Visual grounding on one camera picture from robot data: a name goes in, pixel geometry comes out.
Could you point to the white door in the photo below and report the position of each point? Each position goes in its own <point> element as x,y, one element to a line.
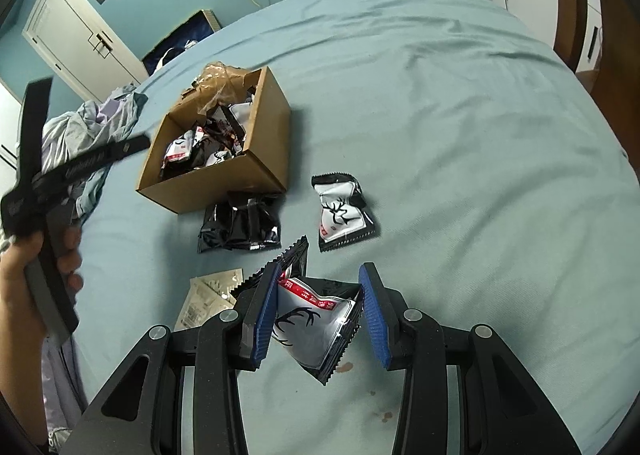
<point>70,20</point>

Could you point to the person's left hand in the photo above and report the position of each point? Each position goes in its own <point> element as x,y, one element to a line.
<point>15,285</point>

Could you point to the crumpled clear plastic tape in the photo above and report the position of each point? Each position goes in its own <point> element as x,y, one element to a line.
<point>220,80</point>

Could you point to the pile of black snack packets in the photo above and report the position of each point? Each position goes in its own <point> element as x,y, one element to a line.
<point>200,155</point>

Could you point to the person's left forearm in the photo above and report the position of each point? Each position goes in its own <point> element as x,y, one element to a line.
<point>20,385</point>

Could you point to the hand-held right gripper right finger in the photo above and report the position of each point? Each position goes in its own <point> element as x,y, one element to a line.
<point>375,320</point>

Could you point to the crumpled grey clothes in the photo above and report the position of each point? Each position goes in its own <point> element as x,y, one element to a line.
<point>100,115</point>

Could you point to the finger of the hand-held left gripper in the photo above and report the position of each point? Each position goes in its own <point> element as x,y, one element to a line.
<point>35,135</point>
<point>95,160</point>

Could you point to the dark blue framed picture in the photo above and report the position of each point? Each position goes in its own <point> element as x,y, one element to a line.
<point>185,42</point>

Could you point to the beige paper sachet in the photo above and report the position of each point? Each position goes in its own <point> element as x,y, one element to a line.
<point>205,302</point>

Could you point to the teal bed sheet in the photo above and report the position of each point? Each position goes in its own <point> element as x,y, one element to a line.
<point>450,135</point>

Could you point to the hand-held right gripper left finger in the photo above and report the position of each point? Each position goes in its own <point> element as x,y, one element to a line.
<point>265,315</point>

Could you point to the lilac cloth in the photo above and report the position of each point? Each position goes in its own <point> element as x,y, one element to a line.
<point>65,385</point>

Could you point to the brown cardboard box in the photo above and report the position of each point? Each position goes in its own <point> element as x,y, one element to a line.
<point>250,175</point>

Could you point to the deer print snack packet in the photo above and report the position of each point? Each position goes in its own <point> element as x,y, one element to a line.
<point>342,220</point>
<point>240,227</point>
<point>310,330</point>

